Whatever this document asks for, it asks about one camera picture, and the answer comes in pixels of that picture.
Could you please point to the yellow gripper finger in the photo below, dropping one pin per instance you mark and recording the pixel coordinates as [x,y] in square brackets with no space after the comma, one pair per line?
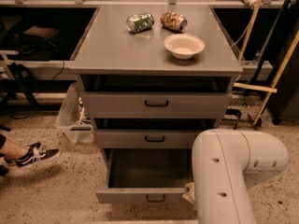
[189,194]

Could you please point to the grey bottom drawer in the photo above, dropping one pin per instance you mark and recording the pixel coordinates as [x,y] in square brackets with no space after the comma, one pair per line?
[141,175]

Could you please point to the grey drawer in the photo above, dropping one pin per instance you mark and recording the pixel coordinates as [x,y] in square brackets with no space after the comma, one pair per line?
[141,175]
[159,105]
[146,138]

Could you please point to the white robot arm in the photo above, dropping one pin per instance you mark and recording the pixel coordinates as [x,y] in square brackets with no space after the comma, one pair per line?
[225,164]

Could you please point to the grey middle drawer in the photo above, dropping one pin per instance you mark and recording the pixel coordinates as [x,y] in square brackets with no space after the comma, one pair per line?
[146,138]

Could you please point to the grey drawer cabinet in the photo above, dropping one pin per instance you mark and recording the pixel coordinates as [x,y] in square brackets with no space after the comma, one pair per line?
[111,59]

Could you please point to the grey top drawer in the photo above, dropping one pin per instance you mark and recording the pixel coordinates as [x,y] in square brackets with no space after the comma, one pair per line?
[159,105]

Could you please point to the black clamp on floor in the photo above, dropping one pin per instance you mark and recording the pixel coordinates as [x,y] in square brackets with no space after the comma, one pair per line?
[234,112]

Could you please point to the clear plastic bin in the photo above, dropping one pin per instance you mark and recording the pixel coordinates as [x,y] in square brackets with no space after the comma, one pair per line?
[71,119]

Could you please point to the white paper bowl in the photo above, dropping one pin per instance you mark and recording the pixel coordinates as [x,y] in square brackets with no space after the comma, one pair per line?
[184,46]

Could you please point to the black white sneaker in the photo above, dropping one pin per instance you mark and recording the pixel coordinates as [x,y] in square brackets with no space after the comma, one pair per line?
[35,155]

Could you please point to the crushed brown soda can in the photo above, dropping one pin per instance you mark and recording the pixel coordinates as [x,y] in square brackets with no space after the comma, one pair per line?
[173,21]

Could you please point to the crushed green soda can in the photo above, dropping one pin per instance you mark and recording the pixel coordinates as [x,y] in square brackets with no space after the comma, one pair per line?
[140,22]

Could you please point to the person's lower leg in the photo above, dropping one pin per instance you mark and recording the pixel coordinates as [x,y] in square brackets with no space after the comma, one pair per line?
[10,149]

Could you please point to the brown box on shelf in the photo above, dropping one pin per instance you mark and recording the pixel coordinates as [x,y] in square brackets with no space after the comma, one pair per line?
[45,33]

